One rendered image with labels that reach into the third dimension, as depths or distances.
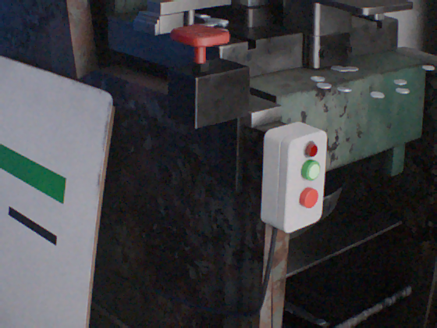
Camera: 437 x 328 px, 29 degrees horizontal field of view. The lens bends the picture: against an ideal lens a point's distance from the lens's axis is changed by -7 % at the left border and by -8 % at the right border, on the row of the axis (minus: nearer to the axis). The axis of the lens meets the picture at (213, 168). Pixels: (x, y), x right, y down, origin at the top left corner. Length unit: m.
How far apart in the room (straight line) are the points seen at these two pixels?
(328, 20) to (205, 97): 0.34
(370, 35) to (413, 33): 2.39
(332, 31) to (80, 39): 0.46
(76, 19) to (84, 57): 0.07
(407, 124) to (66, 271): 0.68
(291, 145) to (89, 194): 0.49
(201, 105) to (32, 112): 0.59
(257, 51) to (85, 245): 0.47
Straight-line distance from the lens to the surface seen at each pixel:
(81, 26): 1.61
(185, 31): 1.19
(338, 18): 1.47
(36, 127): 1.70
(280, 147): 1.20
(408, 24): 3.93
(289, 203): 1.22
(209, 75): 1.18
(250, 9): 1.47
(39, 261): 1.73
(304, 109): 1.36
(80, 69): 1.61
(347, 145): 1.46
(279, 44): 1.42
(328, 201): 1.59
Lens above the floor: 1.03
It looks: 22 degrees down
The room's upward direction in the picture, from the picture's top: 1 degrees clockwise
